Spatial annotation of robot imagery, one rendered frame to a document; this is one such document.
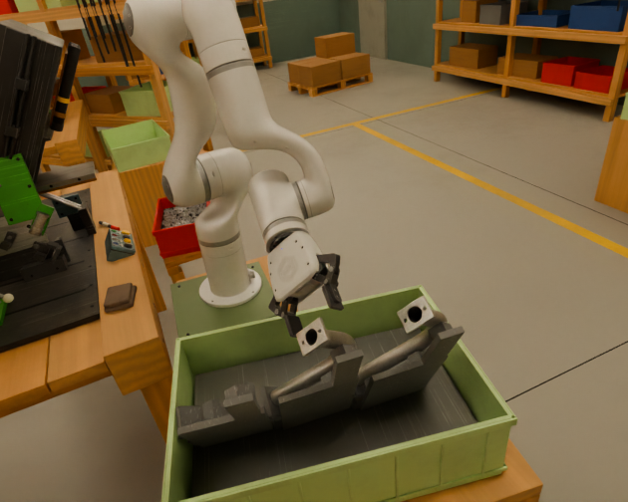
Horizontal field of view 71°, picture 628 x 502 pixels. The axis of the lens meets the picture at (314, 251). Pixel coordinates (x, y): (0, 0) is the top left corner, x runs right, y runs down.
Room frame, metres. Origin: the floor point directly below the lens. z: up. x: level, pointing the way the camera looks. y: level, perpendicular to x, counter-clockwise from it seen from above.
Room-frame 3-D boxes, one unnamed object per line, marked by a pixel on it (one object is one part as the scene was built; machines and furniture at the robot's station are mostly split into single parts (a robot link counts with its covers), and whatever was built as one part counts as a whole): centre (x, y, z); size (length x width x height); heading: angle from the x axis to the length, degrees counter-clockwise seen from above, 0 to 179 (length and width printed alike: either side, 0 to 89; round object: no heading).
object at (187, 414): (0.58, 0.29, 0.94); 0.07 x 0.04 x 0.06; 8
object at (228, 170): (1.13, 0.23, 1.17); 0.19 x 0.12 x 0.24; 120
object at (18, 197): (1.42, 0.94, 1.17); 0.13 x 0.12 x 0.20; 21
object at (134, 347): (1.57, 0.77, 0.82); 1.50 x 0.14 x 0.15; 21
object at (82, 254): (1.47, 1.03, 0.89); 1.10 x 0.42 x 0.02; 21
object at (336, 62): (7.87, -0.65, 0.37); 1.20 x 0.80 x 0.74; 117
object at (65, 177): (1.58, 0.97, 1.11); 0.39 x 0.16 x 0.03; 111
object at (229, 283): (1.11, 0.26, 0.96); 0.19 x 0.19 x 0.18
